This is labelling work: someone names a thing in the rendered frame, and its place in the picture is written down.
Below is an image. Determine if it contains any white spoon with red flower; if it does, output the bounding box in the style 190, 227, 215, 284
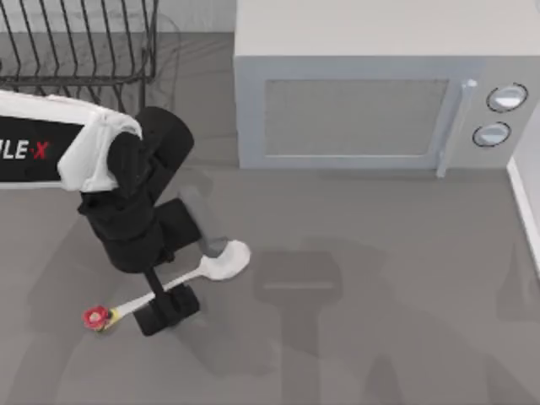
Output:
81, 239, 252, 334

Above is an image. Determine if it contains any microwave oven door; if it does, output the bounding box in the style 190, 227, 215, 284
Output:
235, 56, 487, 170

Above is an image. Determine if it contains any pale microwave oven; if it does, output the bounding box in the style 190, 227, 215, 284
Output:
232, 0, 540, 179

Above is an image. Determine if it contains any small microwave knob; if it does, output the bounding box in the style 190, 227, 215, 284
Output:
472, 121, 513, 149

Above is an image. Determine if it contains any large microwave knob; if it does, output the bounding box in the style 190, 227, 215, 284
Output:
485, 82, 530, 113

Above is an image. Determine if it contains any black wire rack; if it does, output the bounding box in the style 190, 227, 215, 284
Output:
0, 0, 161, 114

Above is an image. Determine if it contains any microwave door handle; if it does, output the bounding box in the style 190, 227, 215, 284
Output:
435, 78, 478, 179

